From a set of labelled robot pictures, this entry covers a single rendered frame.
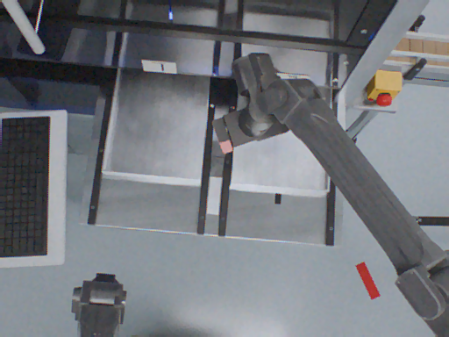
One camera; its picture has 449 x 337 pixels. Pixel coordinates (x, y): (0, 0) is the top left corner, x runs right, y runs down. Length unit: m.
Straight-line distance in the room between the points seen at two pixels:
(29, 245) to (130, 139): 0.39
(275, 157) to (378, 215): 0.68
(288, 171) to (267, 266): 0.90
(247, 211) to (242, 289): 0.90
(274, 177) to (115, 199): 0.43
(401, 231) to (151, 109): 0.88
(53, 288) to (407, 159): 1.67
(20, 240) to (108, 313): 0.69
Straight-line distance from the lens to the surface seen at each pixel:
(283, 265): 2.27
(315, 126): 0.82
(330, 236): 1.38
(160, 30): 1.19
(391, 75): 1.42
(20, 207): 1.51
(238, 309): 2.24
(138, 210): 1.38
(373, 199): 0.78
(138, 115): 1.45
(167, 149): 1.41
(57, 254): 1.48
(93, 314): 0.84
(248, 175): 1.40
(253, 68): 0.91
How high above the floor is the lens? 2.23
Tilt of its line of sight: 75 degrees down
